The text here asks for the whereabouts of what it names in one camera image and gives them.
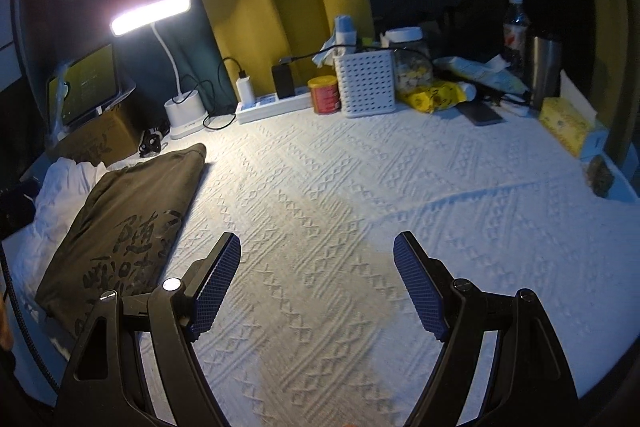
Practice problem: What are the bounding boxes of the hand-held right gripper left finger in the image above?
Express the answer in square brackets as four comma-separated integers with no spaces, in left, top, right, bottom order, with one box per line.
[52,232,242,427]

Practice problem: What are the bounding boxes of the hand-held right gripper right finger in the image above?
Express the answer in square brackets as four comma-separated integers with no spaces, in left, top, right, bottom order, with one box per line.
[393,231,583,427]

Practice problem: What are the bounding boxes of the dark olive t-shirt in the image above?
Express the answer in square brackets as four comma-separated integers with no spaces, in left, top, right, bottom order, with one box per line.
[34,143,208,343]

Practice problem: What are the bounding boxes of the white desk lamp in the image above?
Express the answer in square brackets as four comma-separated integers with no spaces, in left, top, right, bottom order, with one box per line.
[109,0,211,141]

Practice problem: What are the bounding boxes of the white cloth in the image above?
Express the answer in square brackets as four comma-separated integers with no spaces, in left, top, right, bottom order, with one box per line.
[0,157,108,308]

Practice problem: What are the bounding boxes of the dark smartphone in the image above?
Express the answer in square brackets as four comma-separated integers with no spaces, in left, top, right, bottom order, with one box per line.
[457,101,503,126]

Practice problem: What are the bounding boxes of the white power strip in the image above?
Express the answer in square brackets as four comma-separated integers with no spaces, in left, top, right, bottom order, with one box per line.
[236,88,313,124]

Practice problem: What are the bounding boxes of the brown cardboard box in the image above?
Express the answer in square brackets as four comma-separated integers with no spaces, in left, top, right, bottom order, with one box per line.
[47,104,146,168]

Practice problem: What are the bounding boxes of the yellow snack bag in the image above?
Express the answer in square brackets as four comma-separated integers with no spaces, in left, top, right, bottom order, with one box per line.
[397,79,466,112]

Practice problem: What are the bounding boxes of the white charger plug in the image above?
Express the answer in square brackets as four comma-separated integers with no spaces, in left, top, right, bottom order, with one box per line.
[236,77,257,105]

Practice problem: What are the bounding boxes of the white perforated plastic basket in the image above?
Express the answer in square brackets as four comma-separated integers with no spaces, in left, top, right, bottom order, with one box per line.
[334,52,398,118]

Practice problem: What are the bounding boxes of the grey rock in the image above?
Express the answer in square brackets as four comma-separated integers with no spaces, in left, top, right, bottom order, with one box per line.
[585,154,615,198]

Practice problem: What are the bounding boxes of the clear snack jar white lid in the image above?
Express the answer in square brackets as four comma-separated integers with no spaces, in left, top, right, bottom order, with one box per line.
[385,28,433,100]

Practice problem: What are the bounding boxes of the red tin can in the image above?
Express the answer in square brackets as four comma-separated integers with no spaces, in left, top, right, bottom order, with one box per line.
[307,76,342,114]

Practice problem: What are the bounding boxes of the black charger plug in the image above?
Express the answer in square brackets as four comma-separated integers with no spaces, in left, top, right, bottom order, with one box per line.
[271,64,297,100]

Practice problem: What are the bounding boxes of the yellow tissue box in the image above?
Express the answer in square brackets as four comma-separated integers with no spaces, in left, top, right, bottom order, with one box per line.
[539,97,608,158]

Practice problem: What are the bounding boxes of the wet wipes pack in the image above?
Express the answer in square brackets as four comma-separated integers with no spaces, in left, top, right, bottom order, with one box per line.
[434,56,528,92]

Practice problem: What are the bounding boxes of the tablet screen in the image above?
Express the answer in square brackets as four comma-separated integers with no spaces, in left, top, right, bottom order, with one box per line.
[46,42,136,128]

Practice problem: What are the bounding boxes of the steel tumbler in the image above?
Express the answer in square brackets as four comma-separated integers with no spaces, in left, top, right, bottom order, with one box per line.
[530,34,563,110]

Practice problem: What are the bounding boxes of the crumpled white tissue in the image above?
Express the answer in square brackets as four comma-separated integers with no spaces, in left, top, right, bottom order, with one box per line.
[312,34,348,68]

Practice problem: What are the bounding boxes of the clear plastic water bottle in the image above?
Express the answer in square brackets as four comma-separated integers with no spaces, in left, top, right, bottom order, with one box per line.
[502,0,531,78]

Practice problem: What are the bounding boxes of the blue-capped white bottle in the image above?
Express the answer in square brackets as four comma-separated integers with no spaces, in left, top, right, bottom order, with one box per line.
[334,14,357,48]

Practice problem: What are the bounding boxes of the black cable bundle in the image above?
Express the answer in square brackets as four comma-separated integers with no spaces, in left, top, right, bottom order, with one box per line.
[139,129,168,158]

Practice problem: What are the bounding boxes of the black charging cable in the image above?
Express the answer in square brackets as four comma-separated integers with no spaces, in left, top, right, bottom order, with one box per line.
[202,57,248,132]
[280,42,361,62]

